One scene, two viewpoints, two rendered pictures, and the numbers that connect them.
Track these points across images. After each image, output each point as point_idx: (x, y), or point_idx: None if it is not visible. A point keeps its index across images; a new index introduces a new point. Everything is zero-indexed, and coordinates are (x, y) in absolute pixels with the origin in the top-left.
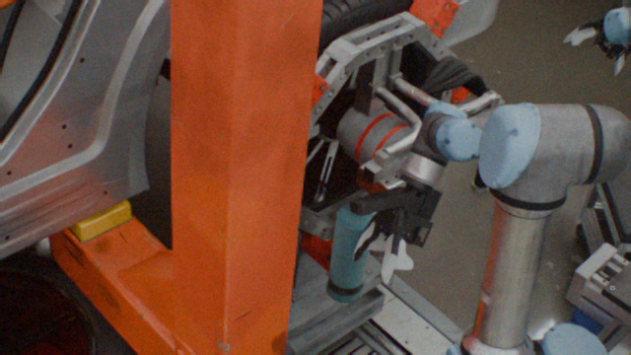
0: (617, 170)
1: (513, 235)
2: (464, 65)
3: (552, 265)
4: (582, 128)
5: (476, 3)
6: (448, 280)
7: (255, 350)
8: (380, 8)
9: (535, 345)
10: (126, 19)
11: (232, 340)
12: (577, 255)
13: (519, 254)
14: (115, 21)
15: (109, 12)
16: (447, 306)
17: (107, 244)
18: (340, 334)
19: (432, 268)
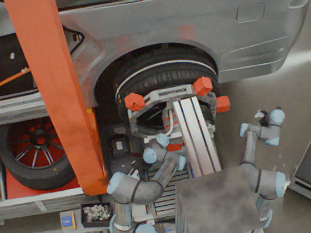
0: (140, 204)
1: (116, 203)
2: (204, 111)
3: (284, 166)
4: (129, 191)
5: (262, 66)
6: (239, 155)
7: (91, 180)
8: (179, 81)
9: (136, 226)
10: (83, 66)
11: (79, 177)
12: (297, 166)
13: (118, 208)
14: (79, 66)
15: (76, 64)
16: (231, 165)
17: None
18: None
19: (236, 147)
